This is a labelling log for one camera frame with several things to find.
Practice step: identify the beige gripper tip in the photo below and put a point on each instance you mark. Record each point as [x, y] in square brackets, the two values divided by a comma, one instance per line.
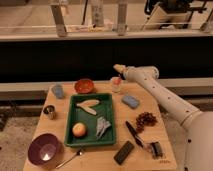
[119, 68]

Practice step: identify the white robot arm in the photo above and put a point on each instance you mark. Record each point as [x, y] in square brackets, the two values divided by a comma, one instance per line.
[197, 123]

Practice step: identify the red pepper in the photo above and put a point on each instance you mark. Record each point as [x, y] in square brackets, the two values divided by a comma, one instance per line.
[118, 80]

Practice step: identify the paper cup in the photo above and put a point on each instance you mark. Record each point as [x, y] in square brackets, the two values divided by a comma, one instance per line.
[115, 88]

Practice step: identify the metal cup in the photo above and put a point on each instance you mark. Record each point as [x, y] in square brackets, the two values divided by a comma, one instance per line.
[49, 111]

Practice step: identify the blue sponge right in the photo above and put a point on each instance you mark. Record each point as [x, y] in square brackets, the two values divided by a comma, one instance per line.
[130, 101]

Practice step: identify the orange bowl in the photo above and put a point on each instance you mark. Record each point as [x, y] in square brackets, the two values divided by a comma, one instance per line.
[84, 86]

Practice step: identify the green plastic tray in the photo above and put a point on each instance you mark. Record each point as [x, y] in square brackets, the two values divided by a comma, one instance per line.
[76, 114]

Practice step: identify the bunch of red grapes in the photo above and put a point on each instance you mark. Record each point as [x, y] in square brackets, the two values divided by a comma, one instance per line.
[145, 119]

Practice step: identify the grey crumpled cloth toy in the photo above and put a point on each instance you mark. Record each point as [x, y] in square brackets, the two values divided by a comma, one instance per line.
[101, 127]

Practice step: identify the apple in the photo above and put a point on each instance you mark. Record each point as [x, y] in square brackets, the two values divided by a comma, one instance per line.
[79, 130]

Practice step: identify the black rectangular block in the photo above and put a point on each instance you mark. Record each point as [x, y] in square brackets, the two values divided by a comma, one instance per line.
[123, 152]

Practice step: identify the metal spoon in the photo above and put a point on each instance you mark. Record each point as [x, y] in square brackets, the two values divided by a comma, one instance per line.
[78, 153]

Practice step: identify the purple bowl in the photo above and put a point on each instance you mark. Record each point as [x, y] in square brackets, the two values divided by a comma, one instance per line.
[43, 149]

